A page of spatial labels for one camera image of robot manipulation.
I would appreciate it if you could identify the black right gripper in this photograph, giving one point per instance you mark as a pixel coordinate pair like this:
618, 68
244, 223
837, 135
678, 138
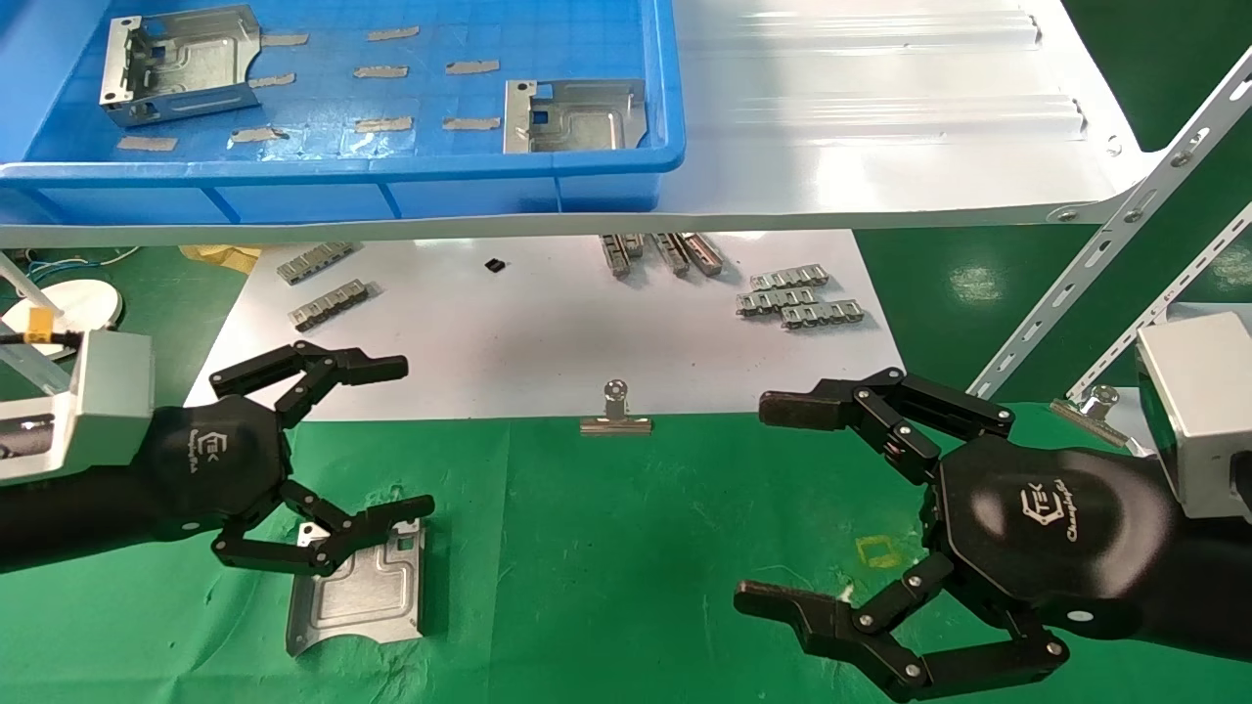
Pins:
1056, 528

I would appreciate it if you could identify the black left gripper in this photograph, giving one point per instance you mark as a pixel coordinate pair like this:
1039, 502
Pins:
215, 469

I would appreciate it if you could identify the silver sheet metal bracket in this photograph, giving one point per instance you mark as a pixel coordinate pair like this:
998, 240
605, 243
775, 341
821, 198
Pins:
196, 68
587, 122
362, 596

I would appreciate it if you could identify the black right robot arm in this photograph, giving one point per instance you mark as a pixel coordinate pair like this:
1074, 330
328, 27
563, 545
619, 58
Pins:
1213, 587

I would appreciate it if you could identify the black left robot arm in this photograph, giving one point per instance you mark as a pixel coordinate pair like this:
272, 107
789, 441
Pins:
68, 518

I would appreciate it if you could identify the green cloth mat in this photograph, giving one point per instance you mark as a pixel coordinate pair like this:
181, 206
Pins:
636, 548

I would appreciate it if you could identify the silver binder clip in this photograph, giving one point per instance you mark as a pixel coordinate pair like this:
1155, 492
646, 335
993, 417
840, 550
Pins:
1095, 411
616, 423

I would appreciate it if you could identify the yellow plastic cover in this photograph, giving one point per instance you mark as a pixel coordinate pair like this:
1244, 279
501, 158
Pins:
225, 257

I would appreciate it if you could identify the blue plastic bin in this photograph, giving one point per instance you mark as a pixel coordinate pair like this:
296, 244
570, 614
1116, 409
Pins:
440, 196

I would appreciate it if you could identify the white lamp stand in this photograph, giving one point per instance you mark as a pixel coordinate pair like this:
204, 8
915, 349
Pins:
88, 301

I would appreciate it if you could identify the grey tape strip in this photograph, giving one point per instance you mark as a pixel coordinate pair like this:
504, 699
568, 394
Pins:
382, 124
284, 40
472, 67
256, 135
470, 123
272, 80
380, 71
147, 144
392, 33

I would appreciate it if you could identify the white metal shelf board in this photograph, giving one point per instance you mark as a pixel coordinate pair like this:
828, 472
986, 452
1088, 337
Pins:
861, 147

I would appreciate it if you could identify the small grey metal rail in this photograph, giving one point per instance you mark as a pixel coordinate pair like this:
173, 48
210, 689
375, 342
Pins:
790, 278
702, 252
673, 254
771, 300
313, 262
329, 304
616, 256
634, 244
822, 313

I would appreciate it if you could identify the white perforated shelf post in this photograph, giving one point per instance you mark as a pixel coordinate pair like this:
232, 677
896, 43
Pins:
1174, 293
1076, 264

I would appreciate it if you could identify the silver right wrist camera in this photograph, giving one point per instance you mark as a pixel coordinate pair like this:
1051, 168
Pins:
1203, 411

